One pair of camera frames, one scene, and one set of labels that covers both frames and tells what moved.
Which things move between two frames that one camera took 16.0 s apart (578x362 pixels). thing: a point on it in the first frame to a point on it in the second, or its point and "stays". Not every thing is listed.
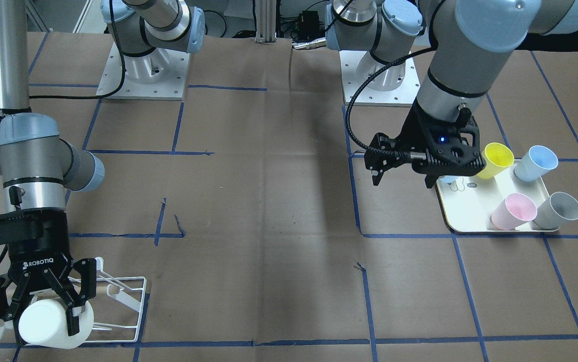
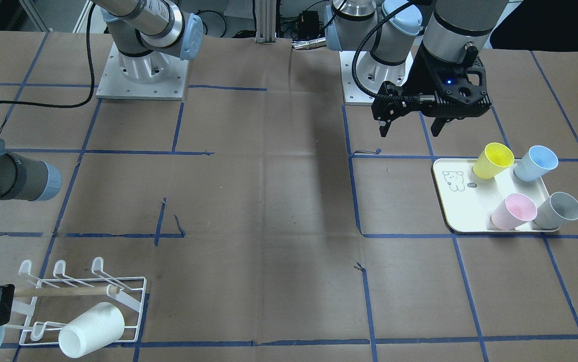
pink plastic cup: (516, 209) stays
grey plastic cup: (560, 208) stays
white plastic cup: (44, 323) to (101, 326)
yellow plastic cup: (498, 157) stays
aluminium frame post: (266, 22) stays
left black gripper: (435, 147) to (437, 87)
